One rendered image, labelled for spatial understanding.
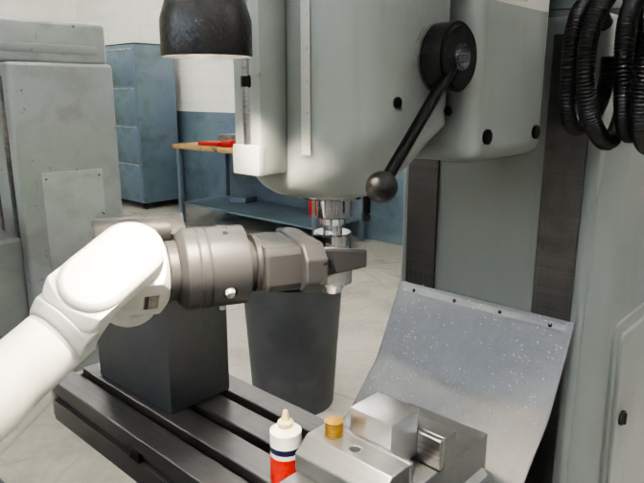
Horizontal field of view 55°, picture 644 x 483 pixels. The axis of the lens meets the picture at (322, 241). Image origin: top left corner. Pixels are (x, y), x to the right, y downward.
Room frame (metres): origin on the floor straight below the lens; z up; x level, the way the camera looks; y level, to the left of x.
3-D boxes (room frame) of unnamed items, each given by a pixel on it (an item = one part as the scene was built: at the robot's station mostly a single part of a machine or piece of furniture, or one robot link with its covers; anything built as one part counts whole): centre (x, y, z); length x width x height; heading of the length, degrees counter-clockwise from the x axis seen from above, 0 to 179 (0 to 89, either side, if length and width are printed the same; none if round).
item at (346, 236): (0.70, -0.01, 1.26); 0.05 x 0.05 x 0.01
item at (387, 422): (0.65, -0.07, 1.03); 0.06 x 0.05 x 0.06; 47
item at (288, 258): (0.67, 0.07, 1.23); 0.13 x 0.12 x 0.10; 22
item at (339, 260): (0.67, -0.02, 1.23); 0.06 x 0.02 x 0.03; 112
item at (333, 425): (0.64, -0.01, 1.04); 0.02 x 0.02 x 0.02
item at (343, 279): (0.70, -0.01, 1.23); 0.05 x 0.05 x 0.05
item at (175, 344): (0.99, 0.28, 1.02); 0.22 x 0.12 x 0.20; 48
